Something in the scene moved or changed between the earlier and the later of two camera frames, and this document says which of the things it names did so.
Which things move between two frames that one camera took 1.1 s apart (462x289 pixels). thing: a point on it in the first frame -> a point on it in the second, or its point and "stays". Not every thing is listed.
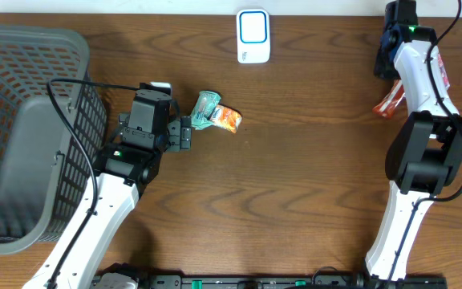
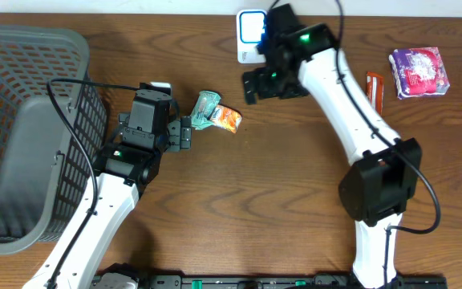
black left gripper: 173,134 stays
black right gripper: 380,71 -> 261,89
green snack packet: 204,109 stays
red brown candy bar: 395,95 -> 374,91
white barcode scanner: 253,27 stays
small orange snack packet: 226,117 stays
